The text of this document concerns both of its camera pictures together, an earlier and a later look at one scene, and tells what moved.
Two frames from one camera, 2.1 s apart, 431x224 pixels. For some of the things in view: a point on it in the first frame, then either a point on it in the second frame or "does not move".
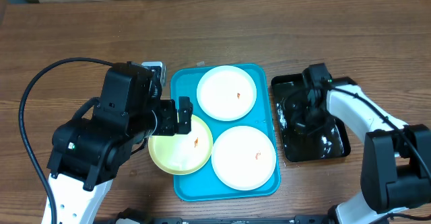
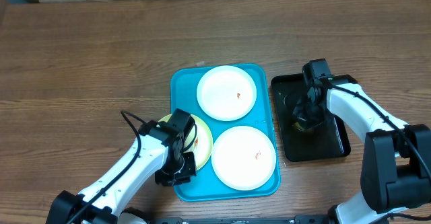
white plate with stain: x=226 y=93 does not move
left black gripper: x=167 y=128 → x=185 y=175
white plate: x=244 y=158 does not move
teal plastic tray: x=203 y=184 does not move
